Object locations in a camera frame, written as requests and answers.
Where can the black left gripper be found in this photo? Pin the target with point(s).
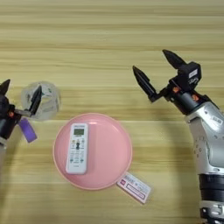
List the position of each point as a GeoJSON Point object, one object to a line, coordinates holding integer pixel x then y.
{"type": "Point", "coordinates": [6, 116]}

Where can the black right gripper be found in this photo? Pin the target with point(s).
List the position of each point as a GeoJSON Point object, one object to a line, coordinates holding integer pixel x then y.
{"type": "Point", "coordinates": [186, 100]}

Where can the clear tape roll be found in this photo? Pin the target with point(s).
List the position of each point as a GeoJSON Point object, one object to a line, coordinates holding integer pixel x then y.
{"type": "Point", "coordinates": [49, 108]}

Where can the purple rectangular block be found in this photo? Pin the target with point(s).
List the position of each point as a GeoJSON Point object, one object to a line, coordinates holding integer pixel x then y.
{"type": "Point", "coordinates": [29, 132]}

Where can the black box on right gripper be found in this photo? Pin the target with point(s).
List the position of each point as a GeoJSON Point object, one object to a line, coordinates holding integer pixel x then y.
{"type": "Point", "coordinates": [189, 75]}

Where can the white remote control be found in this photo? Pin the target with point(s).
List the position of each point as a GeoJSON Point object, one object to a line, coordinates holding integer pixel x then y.
{"type": "Point", "coordinates": [77, 150]}

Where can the pink round plate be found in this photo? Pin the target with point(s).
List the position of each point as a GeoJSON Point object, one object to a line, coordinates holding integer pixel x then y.
{"type": "Point", "coordinates": [108, 154]}

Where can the pink and white eraser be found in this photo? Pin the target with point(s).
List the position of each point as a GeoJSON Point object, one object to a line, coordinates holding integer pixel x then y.
{"type": "Point", "coordinates": [134, 188]}

